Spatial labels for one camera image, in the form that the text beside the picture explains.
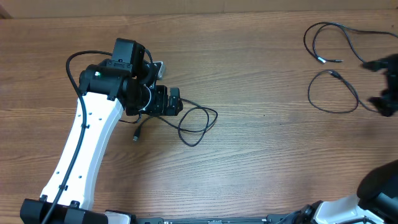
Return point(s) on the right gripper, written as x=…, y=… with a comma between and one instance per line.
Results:
x=390, y=82

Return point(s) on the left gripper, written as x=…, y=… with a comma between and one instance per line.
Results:
x=160, y=106

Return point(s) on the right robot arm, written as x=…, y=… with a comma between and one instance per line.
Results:
x=376, y=197

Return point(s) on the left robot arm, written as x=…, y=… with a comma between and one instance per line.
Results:
x=122, y=84

